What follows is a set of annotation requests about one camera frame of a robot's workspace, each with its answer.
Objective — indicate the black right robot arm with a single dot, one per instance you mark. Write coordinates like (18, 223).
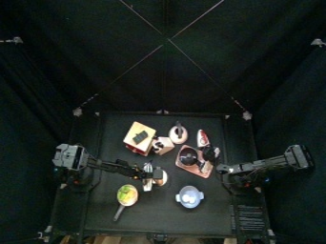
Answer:
(271, 162)

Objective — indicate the blue toy pot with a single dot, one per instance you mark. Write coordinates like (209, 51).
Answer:
(189, 197)

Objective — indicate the yellow toy food piece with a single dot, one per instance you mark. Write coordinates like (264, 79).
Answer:
(129, 194)

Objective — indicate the orange toy sushi piece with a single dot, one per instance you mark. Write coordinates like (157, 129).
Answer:
(159, 182)

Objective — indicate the white text label sticker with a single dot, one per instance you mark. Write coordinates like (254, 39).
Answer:
(250, 219)

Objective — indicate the black toy pot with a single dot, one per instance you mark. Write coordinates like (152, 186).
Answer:
(187, 156)

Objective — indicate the white toy egg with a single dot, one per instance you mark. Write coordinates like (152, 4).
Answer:
(185, 198)
(193, 200)

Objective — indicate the pink toy stove tray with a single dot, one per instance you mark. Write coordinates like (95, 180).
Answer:
(189, 169)

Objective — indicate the red white toy iron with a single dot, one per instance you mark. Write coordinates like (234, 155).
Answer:
(201, 138)

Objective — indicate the grey metal frame bracket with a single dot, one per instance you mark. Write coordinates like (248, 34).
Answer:
(76, 111)
(247, 115)
(16, 40)
(316, 42)
(161, 111)

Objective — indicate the wooden cube with letter S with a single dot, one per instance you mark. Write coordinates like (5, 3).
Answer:
(163, 146)

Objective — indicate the small black block toy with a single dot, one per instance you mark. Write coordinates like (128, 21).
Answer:
(140, 137)

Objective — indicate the green toy food piece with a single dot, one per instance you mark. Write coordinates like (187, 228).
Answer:
(123, 193)

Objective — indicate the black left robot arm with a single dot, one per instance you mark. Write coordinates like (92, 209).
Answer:
(108, 165)

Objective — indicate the silver toy utensil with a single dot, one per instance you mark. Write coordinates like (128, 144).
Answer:
(147, 186)

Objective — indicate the small white plate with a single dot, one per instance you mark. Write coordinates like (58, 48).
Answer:
(164, 178)

